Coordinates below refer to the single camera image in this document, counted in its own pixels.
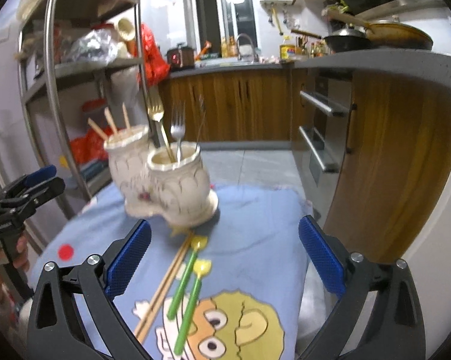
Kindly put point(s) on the white ceramic utensil holder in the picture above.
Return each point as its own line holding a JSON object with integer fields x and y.
{"x": 152, "y": 184}

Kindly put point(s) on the kitchen window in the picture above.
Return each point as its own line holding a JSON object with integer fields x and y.
{"x": 216, "y": 21}

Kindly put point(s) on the grey countertop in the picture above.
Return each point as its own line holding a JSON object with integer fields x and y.
{"x": 411, "y": 63}

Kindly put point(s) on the yellow oil bottle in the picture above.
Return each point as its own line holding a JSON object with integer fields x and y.
{"x": 287, "y": 48}

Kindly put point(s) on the wooden chopstick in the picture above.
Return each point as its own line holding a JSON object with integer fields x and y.
{"x": 165, "y": 295}
{"x": 97, "y": 129}
{"x": 161, "y": 292}
{"x": 110, "y": 120}
{"x": 126, "y": 118}

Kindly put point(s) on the wooden kitchen cabinets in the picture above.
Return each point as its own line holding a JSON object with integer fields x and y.
{"x": 398, "y": 145}

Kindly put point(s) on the clear plastic bag on shelf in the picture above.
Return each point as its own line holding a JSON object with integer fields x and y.
{"x": 101, "y": 45}

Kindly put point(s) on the steel shelf rack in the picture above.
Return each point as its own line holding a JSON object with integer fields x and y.
{"x": 67, "y": 75}

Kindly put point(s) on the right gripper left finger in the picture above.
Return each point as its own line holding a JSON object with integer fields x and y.
{"x": 55, "y": 327}

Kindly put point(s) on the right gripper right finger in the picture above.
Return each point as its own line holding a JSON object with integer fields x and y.
{"x": 377, "y": 314}

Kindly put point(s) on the silver steel fork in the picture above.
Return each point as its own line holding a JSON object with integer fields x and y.
{"x": 178, "y": 126}

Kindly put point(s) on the red plastic bag hanging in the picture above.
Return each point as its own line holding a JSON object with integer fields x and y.
{"x": 157, "y": 69}

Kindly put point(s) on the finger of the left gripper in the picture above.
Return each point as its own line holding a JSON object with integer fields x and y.
{"x": 26, "y": 182}
{"x": 21, "y": 201}

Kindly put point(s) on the green yellow tulip utensil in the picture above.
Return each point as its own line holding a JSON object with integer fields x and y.
{"x": 197, "y": 243}
{"x": 201, "y": 269}

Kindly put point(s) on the sink faucet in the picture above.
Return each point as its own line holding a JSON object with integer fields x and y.
{"x": 246, "y": 49}

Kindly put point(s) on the silver flower-handle spoon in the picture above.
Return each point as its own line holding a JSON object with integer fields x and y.
{"x": 202, "y": 116}

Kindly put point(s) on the gold fork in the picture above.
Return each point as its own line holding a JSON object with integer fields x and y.
{"x": 156, "y": 112}

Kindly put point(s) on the wooden chopstick in holder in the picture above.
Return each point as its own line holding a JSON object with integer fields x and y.
{"x": 97, "y": 129}

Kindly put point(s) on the brown frying pan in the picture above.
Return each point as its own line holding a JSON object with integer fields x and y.
{"x": 385, "y": 33}

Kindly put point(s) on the black wok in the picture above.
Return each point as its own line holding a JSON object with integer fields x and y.
{"x": 343, "y": 40}

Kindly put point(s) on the dark rice cooker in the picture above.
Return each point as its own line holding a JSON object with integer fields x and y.
{"x": 181, "y": 57}

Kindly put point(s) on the built-in steel oven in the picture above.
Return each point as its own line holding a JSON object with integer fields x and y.
{"x": 321, "y": 106}

